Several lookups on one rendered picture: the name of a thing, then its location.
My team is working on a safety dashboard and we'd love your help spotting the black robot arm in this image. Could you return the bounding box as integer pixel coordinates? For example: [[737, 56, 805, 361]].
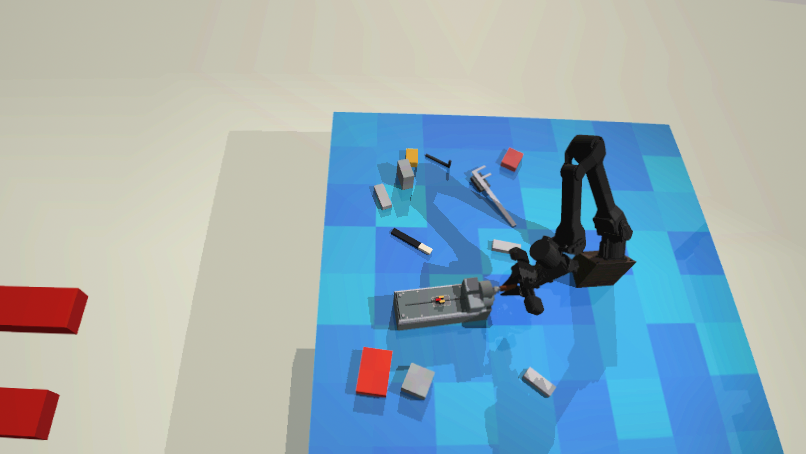
[[511, 135, 633, 289]]

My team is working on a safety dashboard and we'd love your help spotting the black l-shaped rod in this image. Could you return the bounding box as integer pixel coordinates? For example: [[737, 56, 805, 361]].
[[425, 153, 452, 168]]

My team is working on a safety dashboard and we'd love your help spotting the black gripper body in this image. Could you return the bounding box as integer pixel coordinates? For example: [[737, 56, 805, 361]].
[[508, 247, 554, 316]]

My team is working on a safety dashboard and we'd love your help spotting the orange-brown rectangular block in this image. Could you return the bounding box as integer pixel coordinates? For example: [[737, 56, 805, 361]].
[[406, 148, 418, 167]]

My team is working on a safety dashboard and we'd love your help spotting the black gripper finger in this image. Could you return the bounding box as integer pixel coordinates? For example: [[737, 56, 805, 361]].
[[500, 285, 526, 297], [502, 272, 518, 286]]

